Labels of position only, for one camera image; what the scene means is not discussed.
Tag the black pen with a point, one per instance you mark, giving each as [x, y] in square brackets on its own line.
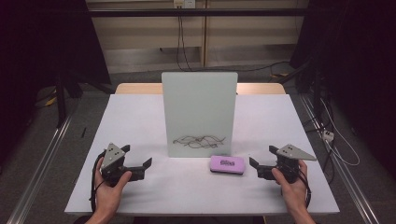
[83, 132]

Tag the metal floor rail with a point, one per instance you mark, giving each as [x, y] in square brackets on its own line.
[40, 168]
[342, 174]

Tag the black metal stand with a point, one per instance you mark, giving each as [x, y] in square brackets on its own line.
[61, 102]

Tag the black horizontal bar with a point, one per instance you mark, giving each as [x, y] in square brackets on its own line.
[193, 12]

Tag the white power strip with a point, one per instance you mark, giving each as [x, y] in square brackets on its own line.
[328, 135]

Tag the white standing whiteboard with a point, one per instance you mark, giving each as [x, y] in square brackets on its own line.
[199, 109]

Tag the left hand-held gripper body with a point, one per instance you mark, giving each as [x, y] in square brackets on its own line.
[112, 158]

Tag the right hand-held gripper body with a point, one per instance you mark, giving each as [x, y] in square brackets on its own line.
[289, 161]

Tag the person's right hand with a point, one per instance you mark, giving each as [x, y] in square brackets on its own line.
[294, 194]

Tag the purple whiteboard eraser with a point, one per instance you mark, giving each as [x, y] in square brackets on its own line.
[227, 164]

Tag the white wall socket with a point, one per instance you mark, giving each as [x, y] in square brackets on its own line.
[184, 3]

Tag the black curtain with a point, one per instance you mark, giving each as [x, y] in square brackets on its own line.
[37, 46]
[358, 62]

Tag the person's left hand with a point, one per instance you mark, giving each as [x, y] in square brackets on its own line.
[107, 196]

